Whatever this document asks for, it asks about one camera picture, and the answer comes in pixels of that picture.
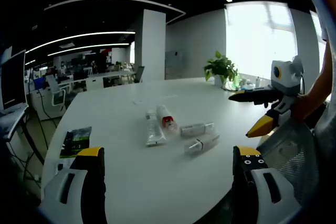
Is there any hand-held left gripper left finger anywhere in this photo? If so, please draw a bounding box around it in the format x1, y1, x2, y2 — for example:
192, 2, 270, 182
39, 146, 107, 224

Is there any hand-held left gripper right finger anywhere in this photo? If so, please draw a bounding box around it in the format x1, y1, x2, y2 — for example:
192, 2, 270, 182
230, 145, 302, 224

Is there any green printed packet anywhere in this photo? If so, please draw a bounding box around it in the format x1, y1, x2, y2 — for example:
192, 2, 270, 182
59, 126, 92, 159

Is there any small clear skincare bottle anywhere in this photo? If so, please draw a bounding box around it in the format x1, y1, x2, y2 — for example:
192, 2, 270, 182
183, 132, 221, 155
180, 121, 215, 137

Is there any white skincare product tube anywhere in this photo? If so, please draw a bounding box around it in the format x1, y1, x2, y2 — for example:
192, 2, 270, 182
145, 108, 166, 147

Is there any white red-band skincare bottle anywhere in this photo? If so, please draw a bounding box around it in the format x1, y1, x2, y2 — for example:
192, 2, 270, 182
156, 104, 178, 134

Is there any green bottle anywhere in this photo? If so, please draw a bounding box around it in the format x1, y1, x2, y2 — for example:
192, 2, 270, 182
233, 73, 243, 90

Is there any white mesh office chair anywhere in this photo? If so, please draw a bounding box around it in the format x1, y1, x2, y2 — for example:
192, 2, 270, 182
256, 121, 320, 206

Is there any potted green plant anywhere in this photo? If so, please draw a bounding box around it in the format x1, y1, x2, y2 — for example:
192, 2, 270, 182
204, 50, 238, 87

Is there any dark bag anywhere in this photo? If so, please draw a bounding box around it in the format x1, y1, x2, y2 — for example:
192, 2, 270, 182
304, 102, 329, 130

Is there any person's white shirt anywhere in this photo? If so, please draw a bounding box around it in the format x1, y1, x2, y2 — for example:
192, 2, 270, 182
313, 98, 336, 183

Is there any standing desk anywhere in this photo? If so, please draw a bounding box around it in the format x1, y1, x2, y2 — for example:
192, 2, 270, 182
0, 104, 29, 141

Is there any white background office chair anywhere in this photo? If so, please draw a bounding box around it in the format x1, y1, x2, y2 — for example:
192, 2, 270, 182
46, 74, 66, 106

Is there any computer monitor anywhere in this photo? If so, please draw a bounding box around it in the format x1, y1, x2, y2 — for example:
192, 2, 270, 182
0, 48, 28, 112

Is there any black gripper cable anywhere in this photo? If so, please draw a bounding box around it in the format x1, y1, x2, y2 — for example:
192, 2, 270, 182
299, 74, 307, 96

